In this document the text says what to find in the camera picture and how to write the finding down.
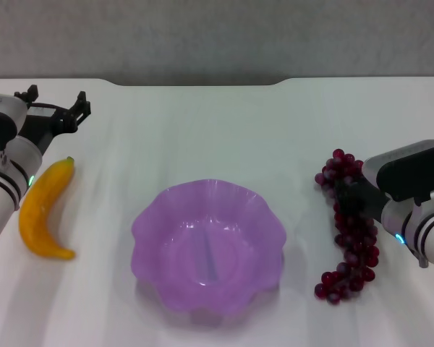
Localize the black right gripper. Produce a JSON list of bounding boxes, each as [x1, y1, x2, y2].
[[332, 179, 388, 221]]

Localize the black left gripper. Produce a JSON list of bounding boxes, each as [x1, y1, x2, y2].
[[14, 85, 92, 152]]

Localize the red grape bunch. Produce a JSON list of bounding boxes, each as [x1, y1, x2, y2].
[[313, 148, 380, 304]]

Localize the yellow plastic banana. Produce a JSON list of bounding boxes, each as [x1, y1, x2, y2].
[[19, 155, 77, 260]]

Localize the purple wavy plastic bowl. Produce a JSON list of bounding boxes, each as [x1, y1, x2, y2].
[[131, 178, 287, 328]]

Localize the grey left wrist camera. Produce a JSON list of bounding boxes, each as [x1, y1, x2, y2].
[[0, 92, 29, 145]]

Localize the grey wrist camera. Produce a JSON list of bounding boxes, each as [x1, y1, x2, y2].
[[362, 140, 434, 203], [0, 92, 29, 145]]

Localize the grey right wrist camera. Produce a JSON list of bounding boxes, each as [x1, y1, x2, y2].
[[362, 140, 434, 203]]

